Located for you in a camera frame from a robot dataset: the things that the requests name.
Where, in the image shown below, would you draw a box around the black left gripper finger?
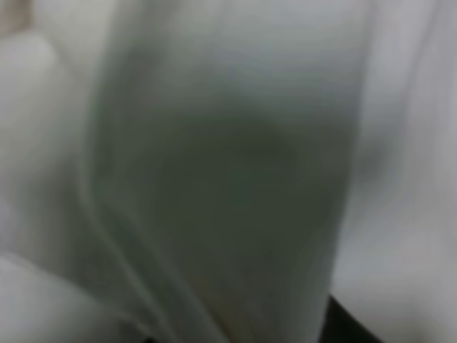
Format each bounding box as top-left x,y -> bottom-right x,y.
319,297 -> 381,343

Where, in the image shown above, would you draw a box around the white short sleeve t-shirt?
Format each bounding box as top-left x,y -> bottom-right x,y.
1,1 -> 456,342

